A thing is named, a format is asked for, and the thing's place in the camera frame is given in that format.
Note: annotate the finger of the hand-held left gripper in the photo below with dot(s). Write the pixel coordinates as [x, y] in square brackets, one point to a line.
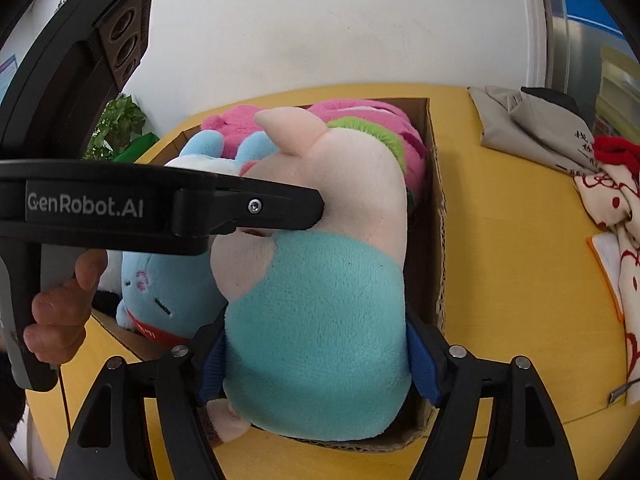
[270, 207]

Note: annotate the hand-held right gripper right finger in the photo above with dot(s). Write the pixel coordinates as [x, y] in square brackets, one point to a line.
[422, 365]

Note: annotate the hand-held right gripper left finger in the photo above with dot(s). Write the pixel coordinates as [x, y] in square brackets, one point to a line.
[210, 375]

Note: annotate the pig plush toy teal shirt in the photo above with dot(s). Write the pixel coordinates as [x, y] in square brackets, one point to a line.
[320, 320]

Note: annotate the brown cardboard box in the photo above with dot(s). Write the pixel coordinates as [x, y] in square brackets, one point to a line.
[435, 240]

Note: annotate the pink bear plush toy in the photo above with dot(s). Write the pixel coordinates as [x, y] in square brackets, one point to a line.
[350, 109]

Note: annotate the person's left forearm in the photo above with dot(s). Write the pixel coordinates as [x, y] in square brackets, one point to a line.
[10, 410]

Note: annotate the person's left hand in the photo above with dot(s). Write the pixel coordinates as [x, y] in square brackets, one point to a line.
[60, 325]

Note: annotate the green board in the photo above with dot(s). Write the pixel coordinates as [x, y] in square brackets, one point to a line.
[140, 146]

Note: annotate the large green potted plant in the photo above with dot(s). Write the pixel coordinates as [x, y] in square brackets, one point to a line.
[117, 125]

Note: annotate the light blue plush toy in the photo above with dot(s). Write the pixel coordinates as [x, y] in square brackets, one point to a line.
[165, 290]

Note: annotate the white paper orange edge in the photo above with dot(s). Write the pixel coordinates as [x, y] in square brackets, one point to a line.
[605, 260]

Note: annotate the grey folded garment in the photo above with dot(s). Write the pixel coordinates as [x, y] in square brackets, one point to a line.
[525, 135]

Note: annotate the red and white printed cloth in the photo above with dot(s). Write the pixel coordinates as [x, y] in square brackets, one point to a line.
[615, 195]

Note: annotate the black cloth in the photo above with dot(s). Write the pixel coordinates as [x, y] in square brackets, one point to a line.
[555, 97]

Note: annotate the blue door banner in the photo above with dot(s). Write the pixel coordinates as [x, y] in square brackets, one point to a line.
[595, 10]

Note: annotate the blue wall poster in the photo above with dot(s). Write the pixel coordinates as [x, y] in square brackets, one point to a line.
[6, 80]

